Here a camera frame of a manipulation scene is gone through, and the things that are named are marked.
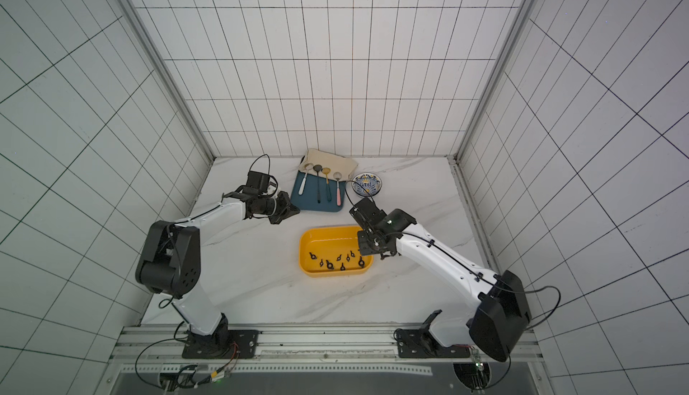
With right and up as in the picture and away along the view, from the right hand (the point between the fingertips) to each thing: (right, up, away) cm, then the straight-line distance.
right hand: (360, 245), depth 79 cm
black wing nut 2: (-10, -9, +8) cm, 15 cm away
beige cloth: (-9, +27, +39) cm, 48 cm away
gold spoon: (-13, +24, +35) cm, 44 cm away
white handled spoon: (-21, +25, +34) cm, 48 cm away
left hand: (-21, +9, +12) cm, 26 cm away
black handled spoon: (-17, +25, +35) cm, 46 cm away
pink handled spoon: (-8, +22, +34) cm, 41 cm away
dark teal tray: (-20, +13, +27) cm, 36 cm away
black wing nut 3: (+1, -8, +8) cm, 11 cm away
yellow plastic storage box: (-9, -5, +10) cm, 15 cm away
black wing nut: (-16, -6, +10) cm, 20 cm away
